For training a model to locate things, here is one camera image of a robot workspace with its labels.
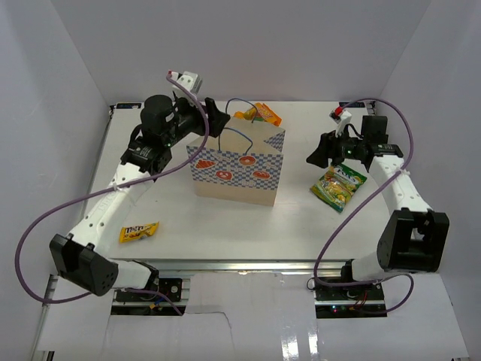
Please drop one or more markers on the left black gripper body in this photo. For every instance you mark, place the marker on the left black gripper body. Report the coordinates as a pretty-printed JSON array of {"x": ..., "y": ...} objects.
[{"x": 187, "y": 119}]

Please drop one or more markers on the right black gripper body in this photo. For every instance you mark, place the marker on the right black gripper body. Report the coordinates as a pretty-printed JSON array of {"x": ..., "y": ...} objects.
[{"x": 351, "y": 147}]

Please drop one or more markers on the green candy bag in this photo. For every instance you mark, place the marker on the green candy bag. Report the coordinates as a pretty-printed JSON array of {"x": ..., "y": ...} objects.
[{"x": 337, "y": 186}]

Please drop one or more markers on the orange snack pouch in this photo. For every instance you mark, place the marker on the orange snack pouch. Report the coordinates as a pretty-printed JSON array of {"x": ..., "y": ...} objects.
[{"x": 260, "y": 112}]

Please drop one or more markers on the checkered paper bag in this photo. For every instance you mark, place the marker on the checkered paper bag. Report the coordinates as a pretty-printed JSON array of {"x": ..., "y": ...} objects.
[{"x": 243, "y": 164}]

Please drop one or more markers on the yellow M&M packet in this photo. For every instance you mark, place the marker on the yellow M&M packet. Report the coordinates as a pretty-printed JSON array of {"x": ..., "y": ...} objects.
[{"x": 136, "y": 233}]

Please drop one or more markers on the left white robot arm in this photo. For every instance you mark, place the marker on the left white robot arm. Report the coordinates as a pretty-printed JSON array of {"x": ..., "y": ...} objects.
[{"x": 81, "y": 256}]

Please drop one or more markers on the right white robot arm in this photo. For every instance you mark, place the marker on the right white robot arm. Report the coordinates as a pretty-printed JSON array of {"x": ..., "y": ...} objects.
[{"x": 415, "y": 235}]

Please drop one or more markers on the right blue corner label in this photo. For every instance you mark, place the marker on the right blue corner label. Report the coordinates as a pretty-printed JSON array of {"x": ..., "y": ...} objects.
[{"x": 352, "y": 104}]

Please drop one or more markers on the blue corner label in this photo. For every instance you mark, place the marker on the blue corner label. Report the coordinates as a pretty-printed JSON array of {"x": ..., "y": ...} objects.
[
  {"x": 352, "y": 104},
  {"x": 128, "y": 105}
]

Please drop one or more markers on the left blue corner label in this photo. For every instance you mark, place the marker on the left blue corner label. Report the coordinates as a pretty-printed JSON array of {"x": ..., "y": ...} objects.
[{"x": 128, "y": 105}]

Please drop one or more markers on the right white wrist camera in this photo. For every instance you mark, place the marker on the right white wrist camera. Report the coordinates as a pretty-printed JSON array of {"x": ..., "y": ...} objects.
[{"x": 342, "y": 118}]

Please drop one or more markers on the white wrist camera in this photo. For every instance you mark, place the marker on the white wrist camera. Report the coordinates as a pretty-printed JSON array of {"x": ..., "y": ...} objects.
[
  {"x": 342, "y": 118},
  {"x": 188, "y": 80}
]

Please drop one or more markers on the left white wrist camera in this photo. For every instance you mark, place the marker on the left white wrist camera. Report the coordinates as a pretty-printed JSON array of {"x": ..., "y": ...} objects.
[{"x": 188, "y": 80}]

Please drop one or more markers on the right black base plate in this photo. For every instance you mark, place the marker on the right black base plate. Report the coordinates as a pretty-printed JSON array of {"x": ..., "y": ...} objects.
[{"x": 347, "y": 302}]

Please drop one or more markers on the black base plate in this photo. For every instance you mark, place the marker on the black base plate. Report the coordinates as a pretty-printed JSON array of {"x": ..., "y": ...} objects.
[
  {"x": 347, "y": 302},
  {"x": 166, "y": 298}
]

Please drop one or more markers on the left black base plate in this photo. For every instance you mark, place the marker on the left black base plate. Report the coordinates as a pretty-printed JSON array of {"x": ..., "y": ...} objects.
[{"x": 166, "y": 298}]

